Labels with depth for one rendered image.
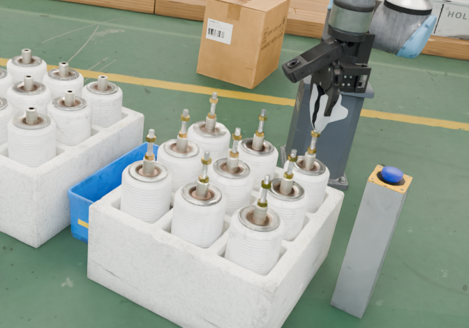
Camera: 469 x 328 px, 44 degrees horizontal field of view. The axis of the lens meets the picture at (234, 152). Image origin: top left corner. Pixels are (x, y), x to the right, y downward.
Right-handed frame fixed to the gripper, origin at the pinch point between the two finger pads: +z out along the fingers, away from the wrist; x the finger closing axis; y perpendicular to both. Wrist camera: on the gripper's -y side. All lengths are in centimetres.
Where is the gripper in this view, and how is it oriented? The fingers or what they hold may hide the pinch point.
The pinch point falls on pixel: (314, 125)
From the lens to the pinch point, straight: 116.9
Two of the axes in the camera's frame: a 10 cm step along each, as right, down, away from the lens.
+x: -3.1, -5.0, 8.1
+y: 9.4, -0.4, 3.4
